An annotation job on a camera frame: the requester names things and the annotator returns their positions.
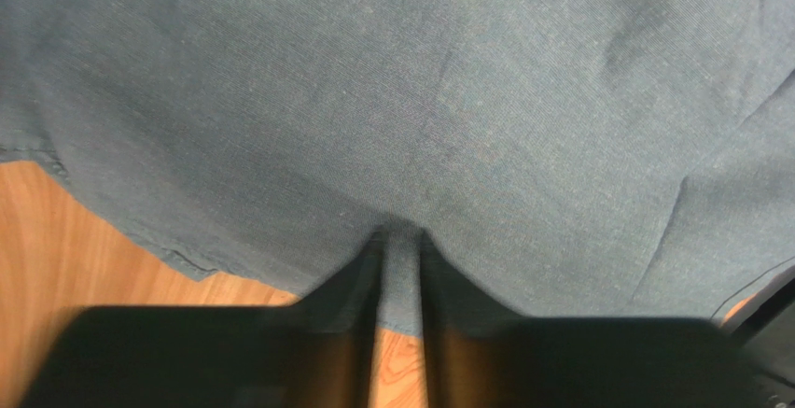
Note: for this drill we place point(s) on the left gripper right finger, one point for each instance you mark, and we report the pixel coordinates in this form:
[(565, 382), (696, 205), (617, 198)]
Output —
[(480, 353)]

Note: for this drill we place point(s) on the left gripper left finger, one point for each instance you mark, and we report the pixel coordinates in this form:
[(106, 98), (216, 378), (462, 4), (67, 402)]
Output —
[(315, 352)]

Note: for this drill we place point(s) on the grey long sleeve shirt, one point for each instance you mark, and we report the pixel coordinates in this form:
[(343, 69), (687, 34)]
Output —
[(574, 157)]

